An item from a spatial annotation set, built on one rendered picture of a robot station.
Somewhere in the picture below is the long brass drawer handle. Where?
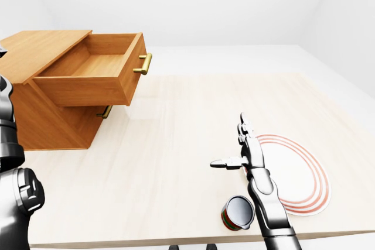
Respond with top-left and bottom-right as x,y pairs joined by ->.
132,53 -> 153,76

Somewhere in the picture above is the red and green tin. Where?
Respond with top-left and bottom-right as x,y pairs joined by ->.
221,194 -> 255,231

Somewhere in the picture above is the white plate with red rings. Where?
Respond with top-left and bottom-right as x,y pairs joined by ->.
242,134 -> 332,217

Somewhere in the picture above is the wooden cabinet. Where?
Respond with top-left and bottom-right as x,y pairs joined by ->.
0,29 -> 113,152

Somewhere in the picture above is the closed wooden drawer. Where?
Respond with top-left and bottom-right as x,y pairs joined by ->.
62,105 -> 111,149

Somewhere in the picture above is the open wooden drawer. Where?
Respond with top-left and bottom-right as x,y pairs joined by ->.
32,32 -> 148,108

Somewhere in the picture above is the short brass drawer handle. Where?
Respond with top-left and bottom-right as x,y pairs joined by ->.
96,105 -> 114,119

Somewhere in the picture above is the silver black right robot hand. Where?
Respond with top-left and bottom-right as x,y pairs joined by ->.
209,112 -> 279,201

